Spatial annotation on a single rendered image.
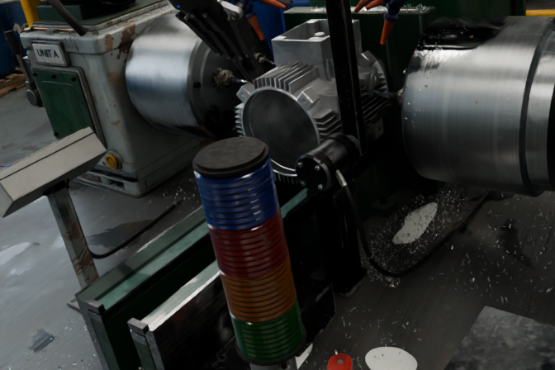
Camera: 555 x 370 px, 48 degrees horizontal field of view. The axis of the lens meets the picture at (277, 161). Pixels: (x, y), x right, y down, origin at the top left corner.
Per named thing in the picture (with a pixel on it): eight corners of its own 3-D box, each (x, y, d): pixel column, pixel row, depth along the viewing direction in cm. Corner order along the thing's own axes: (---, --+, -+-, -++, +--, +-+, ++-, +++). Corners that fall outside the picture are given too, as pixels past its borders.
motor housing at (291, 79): (308, 130, 125) (293, 37, 117) (394, 142, 114) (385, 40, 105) (245, 176, 112) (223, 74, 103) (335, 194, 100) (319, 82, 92)
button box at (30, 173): (94, 168, 105) (75, 142, 105) (108, 150, 99) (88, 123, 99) (2, 219, 93) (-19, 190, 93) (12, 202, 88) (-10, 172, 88)
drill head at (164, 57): (181, 100, 157) (155, -1, 146) (298, 115, 134) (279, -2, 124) (101, 142, 140) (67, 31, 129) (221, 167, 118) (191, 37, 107)
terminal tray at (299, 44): (315, 57, 116) (309, 19, 113) (365, 59, 110) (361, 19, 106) (276, 80, 108) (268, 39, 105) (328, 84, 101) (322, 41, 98)
